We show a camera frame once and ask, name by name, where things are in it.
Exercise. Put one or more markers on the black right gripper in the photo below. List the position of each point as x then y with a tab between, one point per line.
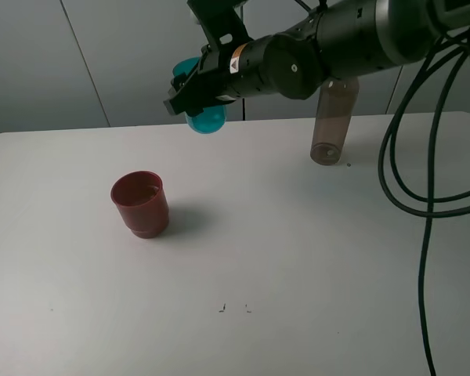
219	77

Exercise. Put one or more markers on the red plastic cup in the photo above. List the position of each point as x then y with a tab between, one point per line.
141	201

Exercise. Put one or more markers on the teal transparent plastic cup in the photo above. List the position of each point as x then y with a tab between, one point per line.
212	118

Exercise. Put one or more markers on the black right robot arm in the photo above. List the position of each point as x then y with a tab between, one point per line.
344	40

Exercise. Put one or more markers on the smoky transparent water bottle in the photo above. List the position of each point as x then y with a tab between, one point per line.
334	112

